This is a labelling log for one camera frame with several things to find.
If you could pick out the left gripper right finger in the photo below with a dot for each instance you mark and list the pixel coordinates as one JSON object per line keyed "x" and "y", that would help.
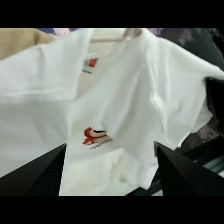
{"x": 186, "y": 176}

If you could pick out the white T-shirt with red print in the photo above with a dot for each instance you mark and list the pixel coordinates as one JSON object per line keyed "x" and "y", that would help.
{"x": 133, "y": 100}

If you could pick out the tan garment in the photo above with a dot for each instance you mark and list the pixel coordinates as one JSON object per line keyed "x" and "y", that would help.
{"x": 20, "y": 41}

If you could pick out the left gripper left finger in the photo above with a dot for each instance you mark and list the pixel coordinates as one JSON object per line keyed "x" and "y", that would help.
{"x": 30, "y": 176}

